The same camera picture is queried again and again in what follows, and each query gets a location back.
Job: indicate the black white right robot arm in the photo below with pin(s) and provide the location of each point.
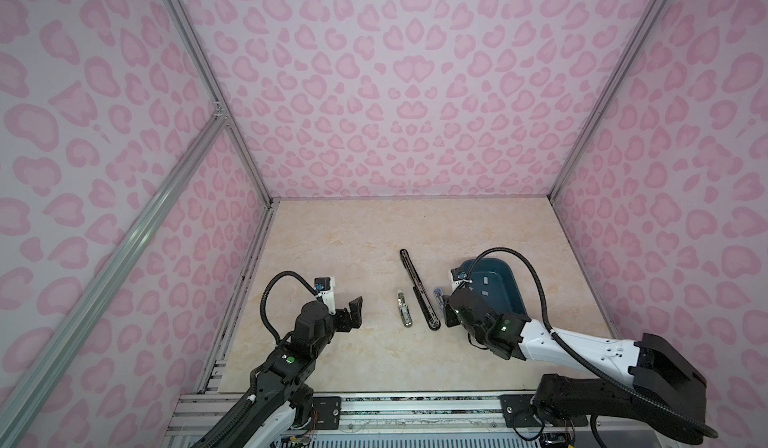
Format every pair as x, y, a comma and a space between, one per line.
646, 380

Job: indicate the teal plastic tray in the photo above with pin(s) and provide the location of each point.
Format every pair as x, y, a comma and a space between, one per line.
493, 279

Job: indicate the light blue mini stapler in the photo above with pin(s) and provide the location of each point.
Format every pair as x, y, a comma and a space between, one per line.
440, 298

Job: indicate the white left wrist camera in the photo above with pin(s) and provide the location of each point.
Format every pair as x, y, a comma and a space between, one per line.
324, 287

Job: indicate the aluminium corner frame post left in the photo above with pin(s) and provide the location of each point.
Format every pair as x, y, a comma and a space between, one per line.
182, 21

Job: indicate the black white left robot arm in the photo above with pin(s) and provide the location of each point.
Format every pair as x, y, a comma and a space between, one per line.
278, 397

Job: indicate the aluminium corner frame post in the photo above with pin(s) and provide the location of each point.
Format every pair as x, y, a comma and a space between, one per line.
182, 21
642, 33

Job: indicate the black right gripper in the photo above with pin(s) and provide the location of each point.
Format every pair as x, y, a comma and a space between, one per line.
449, 308

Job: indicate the aluminium corner frame post right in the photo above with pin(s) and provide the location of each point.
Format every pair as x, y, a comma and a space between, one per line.
642, 33

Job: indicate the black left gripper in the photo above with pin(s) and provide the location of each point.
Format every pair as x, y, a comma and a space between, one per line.
355, 315

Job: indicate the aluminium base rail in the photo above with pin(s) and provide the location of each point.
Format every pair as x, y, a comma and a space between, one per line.
454, 419

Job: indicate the aluminium diagonal frame bar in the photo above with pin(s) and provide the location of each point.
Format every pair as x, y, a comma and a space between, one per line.
41, 379

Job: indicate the black long stapler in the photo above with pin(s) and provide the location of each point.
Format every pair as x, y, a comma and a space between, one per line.
429, 313

